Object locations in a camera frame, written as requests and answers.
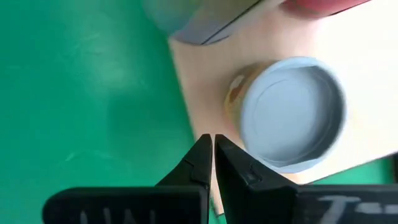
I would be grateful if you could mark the silver-lidded tin can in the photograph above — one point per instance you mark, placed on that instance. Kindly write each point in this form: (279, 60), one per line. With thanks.
(292, 115)
(317, 6)
(192, 18)

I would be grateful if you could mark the wooden board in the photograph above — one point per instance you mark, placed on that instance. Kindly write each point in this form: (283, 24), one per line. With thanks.
(211, 68)

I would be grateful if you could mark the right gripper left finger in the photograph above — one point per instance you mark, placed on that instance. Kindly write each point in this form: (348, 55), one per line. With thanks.
(196, 168)

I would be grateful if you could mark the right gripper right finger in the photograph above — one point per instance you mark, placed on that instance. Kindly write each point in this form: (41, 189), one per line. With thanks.
(242, 186)

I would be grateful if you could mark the green table mat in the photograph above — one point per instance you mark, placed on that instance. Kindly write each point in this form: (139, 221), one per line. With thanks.
(77, 93)

